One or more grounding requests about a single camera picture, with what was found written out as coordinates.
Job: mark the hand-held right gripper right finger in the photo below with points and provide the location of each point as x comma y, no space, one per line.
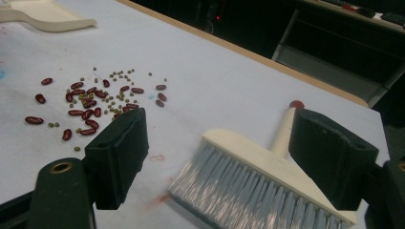
331,159

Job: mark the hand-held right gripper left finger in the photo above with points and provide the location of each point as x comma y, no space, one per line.
117,159

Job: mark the cream hand brush grey bristles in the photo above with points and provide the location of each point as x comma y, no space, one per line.
254,159

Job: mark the pile of red beans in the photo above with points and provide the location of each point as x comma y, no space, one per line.
112,106

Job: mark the scattered red kidney beans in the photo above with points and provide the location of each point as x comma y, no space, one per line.
90,103

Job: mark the grey metal shelf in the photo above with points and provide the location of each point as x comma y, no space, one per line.
331,68

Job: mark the cream plastic dustpan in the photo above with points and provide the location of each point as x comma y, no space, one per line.
47,16

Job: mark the dark device with red light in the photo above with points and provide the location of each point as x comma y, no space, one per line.
211,19

